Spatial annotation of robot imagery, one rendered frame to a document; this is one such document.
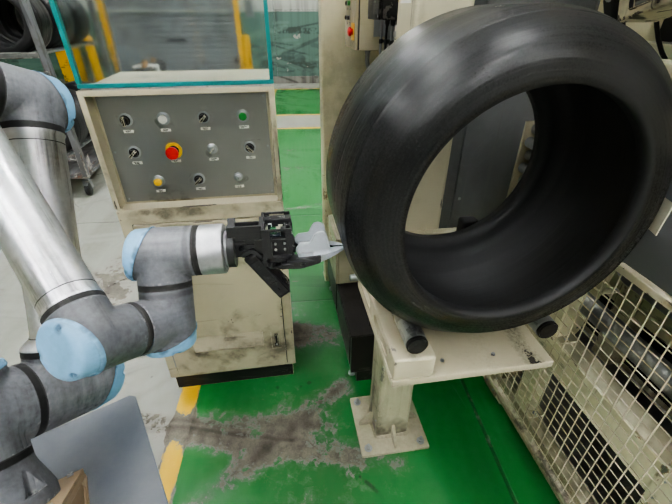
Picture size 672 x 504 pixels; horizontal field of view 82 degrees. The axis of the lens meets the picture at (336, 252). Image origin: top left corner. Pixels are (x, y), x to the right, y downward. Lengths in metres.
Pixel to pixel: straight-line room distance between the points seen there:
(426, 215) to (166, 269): 0.67
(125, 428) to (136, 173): 0.77
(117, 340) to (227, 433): 1.19
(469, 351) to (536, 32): 0.64
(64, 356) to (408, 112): 0.57
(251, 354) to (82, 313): 1.21
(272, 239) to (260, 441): 1.19
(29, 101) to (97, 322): 0.53
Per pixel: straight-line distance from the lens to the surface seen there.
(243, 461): 1.72
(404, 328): 0.81
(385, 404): 1.57
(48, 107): 1.03
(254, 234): 0.69
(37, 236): 0.73
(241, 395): 1.90
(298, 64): 9.74
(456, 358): 0.94
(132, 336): 0.67
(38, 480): 0.96
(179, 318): 0.72
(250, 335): 1.73
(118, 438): 1.14
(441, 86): 0.57
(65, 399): 0.99
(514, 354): 0.99
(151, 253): 0.71
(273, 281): 0.74
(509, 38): 0.61
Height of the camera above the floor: 1.46
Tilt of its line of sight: 32 degrees down
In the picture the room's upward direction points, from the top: straight up
